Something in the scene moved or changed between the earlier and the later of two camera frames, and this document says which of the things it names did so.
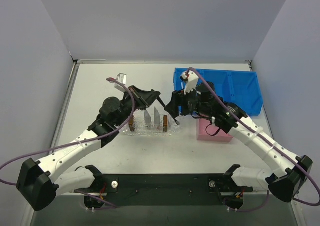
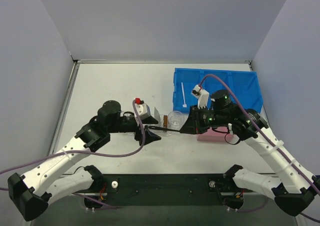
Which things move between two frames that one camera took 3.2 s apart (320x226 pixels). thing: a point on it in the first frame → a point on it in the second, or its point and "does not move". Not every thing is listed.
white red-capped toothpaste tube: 157,117 does not move
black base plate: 166,190 does not move
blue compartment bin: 242,88 does not move
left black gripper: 139,99 → 136,127
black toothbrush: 177,121 → 163,129
